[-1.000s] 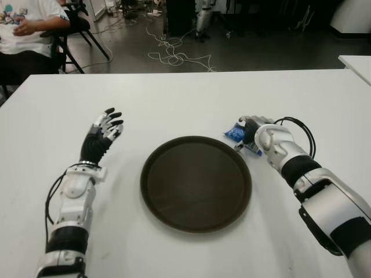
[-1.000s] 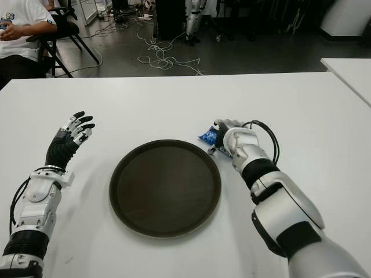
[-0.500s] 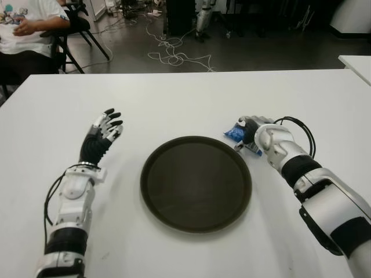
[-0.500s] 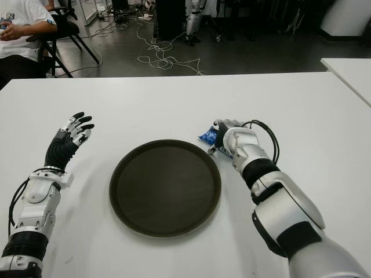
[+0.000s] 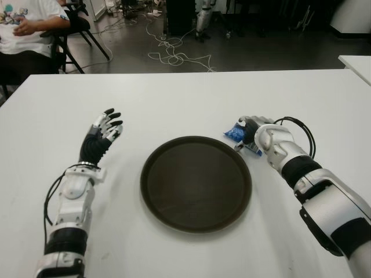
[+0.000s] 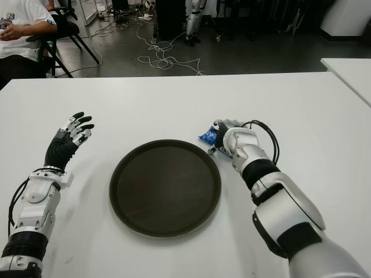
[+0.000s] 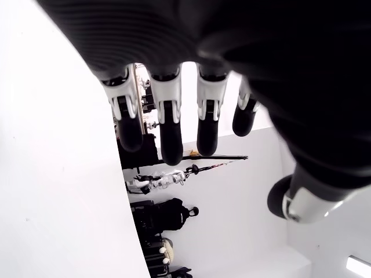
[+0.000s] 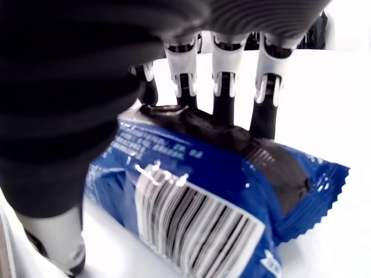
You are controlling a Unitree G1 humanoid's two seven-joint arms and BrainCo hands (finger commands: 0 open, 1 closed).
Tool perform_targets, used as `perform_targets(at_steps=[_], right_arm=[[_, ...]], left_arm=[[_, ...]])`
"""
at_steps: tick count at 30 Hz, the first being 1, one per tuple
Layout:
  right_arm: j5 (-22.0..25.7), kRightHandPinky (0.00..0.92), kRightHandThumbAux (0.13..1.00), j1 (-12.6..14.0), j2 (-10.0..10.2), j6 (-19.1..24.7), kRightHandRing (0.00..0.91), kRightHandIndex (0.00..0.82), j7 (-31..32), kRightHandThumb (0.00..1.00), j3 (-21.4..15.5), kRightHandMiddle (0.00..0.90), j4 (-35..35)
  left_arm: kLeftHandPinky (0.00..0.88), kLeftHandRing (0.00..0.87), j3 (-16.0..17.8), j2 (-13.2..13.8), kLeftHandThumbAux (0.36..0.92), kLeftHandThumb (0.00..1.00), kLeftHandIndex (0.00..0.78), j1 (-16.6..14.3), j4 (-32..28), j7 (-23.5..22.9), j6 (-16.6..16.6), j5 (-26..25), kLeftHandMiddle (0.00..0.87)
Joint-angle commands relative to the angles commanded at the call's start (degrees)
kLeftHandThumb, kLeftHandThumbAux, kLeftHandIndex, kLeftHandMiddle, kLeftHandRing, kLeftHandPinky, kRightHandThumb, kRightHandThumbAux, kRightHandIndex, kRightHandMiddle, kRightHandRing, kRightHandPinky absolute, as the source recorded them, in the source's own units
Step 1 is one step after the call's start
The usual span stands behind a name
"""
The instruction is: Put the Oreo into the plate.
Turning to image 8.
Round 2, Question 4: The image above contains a blue Oreo packet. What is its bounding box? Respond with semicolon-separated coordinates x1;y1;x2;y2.
83;104;350;278

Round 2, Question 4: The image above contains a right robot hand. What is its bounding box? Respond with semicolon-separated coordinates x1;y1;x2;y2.
0;0;334;277

